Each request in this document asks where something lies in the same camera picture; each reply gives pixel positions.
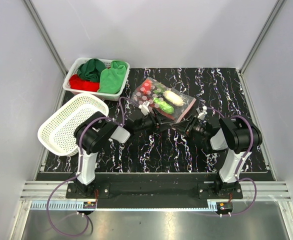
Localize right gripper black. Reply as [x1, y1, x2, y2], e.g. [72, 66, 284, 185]
[171, 113, 210, 139]

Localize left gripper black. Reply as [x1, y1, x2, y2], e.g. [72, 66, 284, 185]
[134, 107, 174, 134]

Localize clear zip top bag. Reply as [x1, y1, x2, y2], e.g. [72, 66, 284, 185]
[131, 77, 196, 123]

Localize red lobster toy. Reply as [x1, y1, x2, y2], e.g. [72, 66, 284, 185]
[156, 109, 176, 122]

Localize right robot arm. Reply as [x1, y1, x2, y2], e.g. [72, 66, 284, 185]
[172, 115, 263, 198]

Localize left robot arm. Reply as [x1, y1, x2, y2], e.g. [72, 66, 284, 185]
[73, 110, 175, 198]

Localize green vegetable toy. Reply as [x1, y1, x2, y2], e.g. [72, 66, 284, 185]
[153, 97, 174, 114]

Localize white radish toy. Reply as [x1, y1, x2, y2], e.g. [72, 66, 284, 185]
[163, 90, 184, 107]

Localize black marble pattern mat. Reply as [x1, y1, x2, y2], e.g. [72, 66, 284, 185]
[35, 67, 277, 181]

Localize light green cloth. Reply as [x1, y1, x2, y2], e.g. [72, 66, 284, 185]
[97, 60, 128, 95]

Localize white basket with cloths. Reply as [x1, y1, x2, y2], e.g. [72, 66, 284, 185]
[63, 57, 130, 101]

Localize dark green cloth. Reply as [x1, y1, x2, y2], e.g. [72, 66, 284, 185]
[77, 58, 106, 83]

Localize red cloth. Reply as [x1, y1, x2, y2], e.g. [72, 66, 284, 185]
[69, 74, 100, 92]

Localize white perforated empty basket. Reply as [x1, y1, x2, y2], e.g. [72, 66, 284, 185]
[37, 93, 109, 157]

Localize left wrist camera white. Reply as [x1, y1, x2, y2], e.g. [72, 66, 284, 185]
[138, 101, 150, 116]

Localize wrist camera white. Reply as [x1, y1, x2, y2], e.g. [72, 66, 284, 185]
[196, 105, 208, 121]
[138, 101, 150, 116]

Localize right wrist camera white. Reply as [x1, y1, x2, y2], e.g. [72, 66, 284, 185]
[196, 105, 208, 121]

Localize white slotted cable duct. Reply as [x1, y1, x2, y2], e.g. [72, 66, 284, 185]
[30, 201, 234, 211]

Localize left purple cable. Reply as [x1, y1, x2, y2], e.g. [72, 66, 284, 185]
[45, 96, 142, 237]

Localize aluminium frame rail front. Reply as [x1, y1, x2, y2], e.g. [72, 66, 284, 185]
[20, 181, 291, 202]

